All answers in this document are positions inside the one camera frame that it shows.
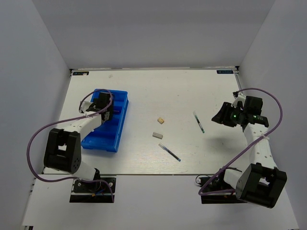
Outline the green ink pen refill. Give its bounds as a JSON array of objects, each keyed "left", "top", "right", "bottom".
[{"left": 193, "top": 111, "right": 205, "bottom": 133}]

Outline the small tan eraser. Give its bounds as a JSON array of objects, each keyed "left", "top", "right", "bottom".
[{"left": 157, "top": 117, "right": 165, "bottom": 124}]

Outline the grey white eraser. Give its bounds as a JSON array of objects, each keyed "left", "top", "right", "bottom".
[{"left": 153, "top": 132, "right": 163, "bottom": 139}]

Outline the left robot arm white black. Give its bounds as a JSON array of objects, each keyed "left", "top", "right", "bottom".
[{"left": 44, "top": 91, "right": 114, "bottom": 191}]

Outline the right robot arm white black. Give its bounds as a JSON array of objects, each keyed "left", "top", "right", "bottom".
[{"left": 212, "top": 92, "right": 287, "bottom": 208}]

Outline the blue plastic compartment tray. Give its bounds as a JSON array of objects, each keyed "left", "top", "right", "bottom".
[{"left": 81, "top": 90, "right": 129, "bottom": 152}]

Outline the left table corner label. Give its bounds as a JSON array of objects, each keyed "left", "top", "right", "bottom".
[{"left": 72, "top": 71, "right": 89, "bottom": 76}]

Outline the table corner label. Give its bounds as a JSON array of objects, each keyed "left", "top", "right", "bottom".
[
  {"left": 216, "top": 69, "right": 234, "bottom": 74},
  {"left": 72, "top": 71, "right": 89, "bottom": 76}
]

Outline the right table corner label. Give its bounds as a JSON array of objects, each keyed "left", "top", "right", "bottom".
[{"left": 216, "top": 69, "right": 234, "bottom": 74}]

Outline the blue ink pen refill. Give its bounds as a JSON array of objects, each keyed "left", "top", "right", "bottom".
[{"left": 158, "top": 143, "right": 181, "bottom": 162}]

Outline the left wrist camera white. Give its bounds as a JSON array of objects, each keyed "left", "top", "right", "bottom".
[{"left": 79, "top": 101, "right": 96, "bottom": 115}]

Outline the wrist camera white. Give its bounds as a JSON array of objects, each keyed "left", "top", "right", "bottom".
[
  {"left": 79, "top": 101, "right": 96, "bottom": 115},
  {"left": 232, "top": 92, "right": 246, "bottom": 108}
]

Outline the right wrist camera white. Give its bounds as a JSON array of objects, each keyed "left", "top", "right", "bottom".
[{"left": 232, "top": 92, "right": 246, "bottom": 108}]

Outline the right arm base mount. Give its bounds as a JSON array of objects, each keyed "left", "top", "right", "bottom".
[{"left": 201, "top": 176, "right": 246, "bottom": 204}]

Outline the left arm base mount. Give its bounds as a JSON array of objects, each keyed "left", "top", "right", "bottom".
[{"left": 70, "top": 177, "right": 116, "bottom": 204}]

